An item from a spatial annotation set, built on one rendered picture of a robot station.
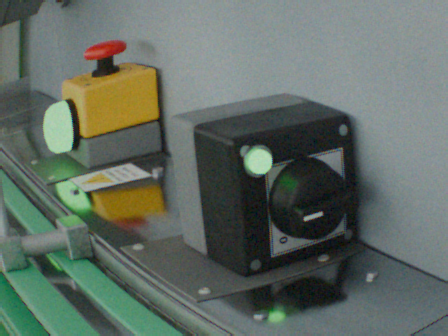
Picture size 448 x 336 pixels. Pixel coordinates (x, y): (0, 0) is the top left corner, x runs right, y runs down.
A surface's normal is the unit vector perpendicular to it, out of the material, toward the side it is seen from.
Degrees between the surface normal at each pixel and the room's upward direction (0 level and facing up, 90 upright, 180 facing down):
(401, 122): 0
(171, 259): 90
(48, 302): 90
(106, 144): 90
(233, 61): 0
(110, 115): 90
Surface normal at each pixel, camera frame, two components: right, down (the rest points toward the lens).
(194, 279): -0.10, -0.96
